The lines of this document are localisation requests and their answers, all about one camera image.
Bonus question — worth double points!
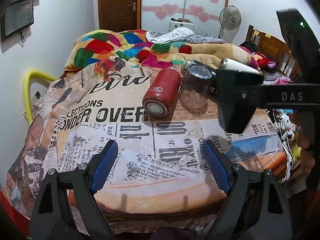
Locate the clear glass cup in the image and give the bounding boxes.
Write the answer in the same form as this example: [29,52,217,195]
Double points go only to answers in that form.
[179,68,211,109]

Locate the white thermos bottle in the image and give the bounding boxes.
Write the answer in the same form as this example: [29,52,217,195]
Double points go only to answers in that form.
[219,58,260,75]

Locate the red box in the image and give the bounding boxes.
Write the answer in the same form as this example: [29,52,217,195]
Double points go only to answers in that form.
[1,192,29,237]

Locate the black thermos bottle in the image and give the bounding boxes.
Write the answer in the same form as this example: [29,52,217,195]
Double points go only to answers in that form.
[180,60,217,98]

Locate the wooden headboard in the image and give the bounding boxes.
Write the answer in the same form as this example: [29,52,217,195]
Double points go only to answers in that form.
[246,25,302,79]

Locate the standing electric fan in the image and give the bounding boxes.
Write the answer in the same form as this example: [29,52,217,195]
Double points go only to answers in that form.
[219,5,241,38]

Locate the grey white crumpled clothes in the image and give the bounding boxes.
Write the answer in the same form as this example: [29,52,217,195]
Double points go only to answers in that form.
[146,27,225,44]

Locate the red thermos bottle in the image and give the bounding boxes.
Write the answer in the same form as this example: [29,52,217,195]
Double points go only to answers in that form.
[142,68,182,118]

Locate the white small appliance box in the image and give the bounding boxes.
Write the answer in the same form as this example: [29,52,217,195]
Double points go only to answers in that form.
[169,18,194,31]

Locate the newspaper print bed sheet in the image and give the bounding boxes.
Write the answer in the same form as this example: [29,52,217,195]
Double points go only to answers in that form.
[3,65,289,233]

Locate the frosted sliding wardrobe doors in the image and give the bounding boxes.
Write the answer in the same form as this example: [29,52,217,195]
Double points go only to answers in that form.
[140,0,228,37]

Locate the colourful patchwork blanket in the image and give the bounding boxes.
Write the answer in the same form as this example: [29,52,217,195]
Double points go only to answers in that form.
[64,29,258,73]

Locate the dark wooden door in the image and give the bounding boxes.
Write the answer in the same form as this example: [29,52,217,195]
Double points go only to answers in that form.
[98,0,141,32]

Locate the wall power socket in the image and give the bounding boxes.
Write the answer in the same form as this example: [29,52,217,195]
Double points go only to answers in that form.
[30,91,41,105]

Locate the yellow padded bed rail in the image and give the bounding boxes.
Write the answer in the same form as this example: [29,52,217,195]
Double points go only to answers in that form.
[23,69,58,124]

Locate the small wall mounted screen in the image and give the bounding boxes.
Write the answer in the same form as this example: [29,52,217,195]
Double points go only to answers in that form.
[1,0,34,43]

